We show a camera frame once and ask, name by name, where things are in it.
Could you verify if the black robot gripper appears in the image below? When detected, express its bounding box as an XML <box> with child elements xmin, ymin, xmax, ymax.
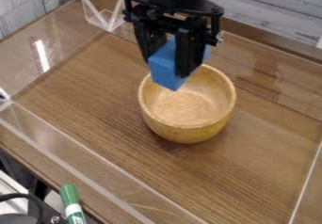
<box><xmin>123</xmin><ymin>0</ymin><xmax>225</xmax><ymax>78</ymax></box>

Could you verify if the blue rectangular block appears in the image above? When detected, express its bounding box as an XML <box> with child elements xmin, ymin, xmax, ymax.
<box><xmin>147</xmin><ymin>34</ymin><xmax>213</xmax><ymax>92</ymax></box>

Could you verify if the brown wooden bowl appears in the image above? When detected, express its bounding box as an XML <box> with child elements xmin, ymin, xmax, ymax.
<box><xmin>139</xmin><ymin>65</ymin><xmax>237</xmax><ymax>144</ymax></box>

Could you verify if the green white marker pen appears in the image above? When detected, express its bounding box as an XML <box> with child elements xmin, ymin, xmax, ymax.
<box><xmin>59</xmin><ymin>184</ymin><xmax>87</xmax><ymax>224</ymax></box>

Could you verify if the clear acrylic corner bracket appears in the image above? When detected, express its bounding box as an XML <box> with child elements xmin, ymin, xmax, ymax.
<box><xmin>82</xmin><ymin>0</ymin><xmax>124</xmax><ymax>32</ymax></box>

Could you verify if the clear acrylic tray wall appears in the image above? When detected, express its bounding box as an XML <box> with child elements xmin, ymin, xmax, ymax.
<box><xmin>0</xmin><ymin>101</ymin><xmax>206</xmax><ymax>224</ymax></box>

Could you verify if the black cable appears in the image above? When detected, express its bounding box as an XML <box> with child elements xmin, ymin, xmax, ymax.
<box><xmin>0</xmin><ymin>193</ymin><xmax>46</xmax><ymax>224</ymax></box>

